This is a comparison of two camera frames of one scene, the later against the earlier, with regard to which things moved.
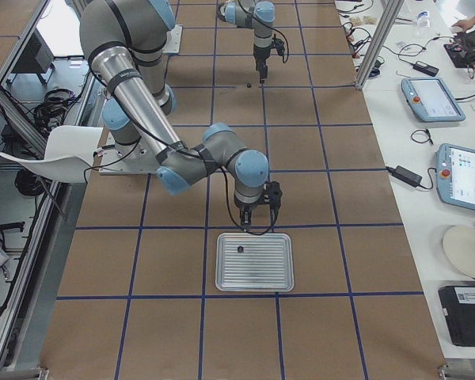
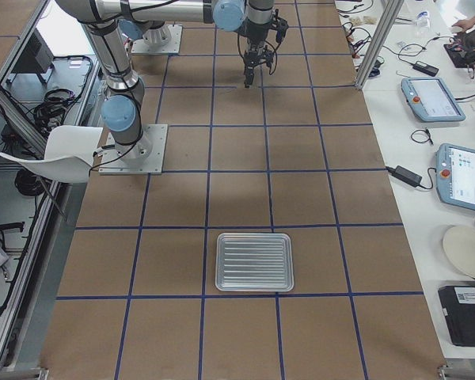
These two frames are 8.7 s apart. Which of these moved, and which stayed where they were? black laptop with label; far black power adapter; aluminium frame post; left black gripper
Moved: left black gripper
Stayed: far black power adapter; black laptop with label; aluminium frame post
